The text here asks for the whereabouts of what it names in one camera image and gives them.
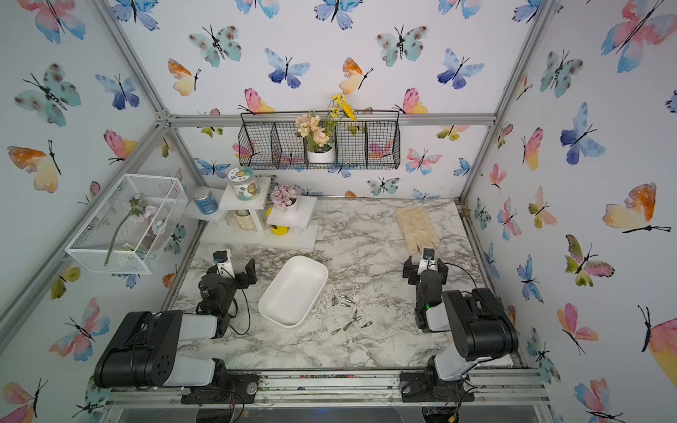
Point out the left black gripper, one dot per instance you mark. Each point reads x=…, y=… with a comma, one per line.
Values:
x=238, y=278

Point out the white wire mesh basket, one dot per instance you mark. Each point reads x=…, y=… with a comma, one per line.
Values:
x=136, y=249

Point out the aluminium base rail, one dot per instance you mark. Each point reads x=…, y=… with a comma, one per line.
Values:
x=385, y=387

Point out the white pot with flowers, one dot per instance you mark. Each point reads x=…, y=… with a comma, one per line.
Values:
x=320, y=132

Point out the green lidded jar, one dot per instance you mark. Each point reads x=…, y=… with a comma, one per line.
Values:
x=243, y=182

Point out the beige work glove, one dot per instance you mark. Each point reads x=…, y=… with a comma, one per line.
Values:
x=417, y=229

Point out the pink flower pot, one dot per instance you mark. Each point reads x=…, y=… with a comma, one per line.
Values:
x=285, y=198

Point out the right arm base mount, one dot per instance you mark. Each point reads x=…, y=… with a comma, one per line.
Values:
x=433, y=386

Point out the beige jar under shelf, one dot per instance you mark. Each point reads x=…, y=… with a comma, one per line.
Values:
x=245, y=220

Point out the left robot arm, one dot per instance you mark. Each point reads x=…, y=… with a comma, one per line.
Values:
x=143, y=353

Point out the blue tin can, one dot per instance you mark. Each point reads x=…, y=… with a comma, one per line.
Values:
x=204, y=200

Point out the white stepped display shelf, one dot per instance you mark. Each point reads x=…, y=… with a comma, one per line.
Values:
x=222, y=227

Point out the white plastic storage box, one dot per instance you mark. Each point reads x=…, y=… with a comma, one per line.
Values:
x=293, y=292

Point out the yellow round object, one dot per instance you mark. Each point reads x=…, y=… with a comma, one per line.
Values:
x=278, y=231

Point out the black wire wall basket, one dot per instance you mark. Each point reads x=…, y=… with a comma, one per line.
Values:
x=363, y=140

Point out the artificial flower stem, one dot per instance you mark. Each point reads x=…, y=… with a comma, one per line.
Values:
x=139, y=212

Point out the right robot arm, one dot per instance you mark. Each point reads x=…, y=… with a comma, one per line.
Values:
x=480, y=329

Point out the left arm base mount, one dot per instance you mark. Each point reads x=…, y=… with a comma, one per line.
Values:
x=225, y=389

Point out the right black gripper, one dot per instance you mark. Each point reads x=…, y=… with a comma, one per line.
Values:
x=426, y=271

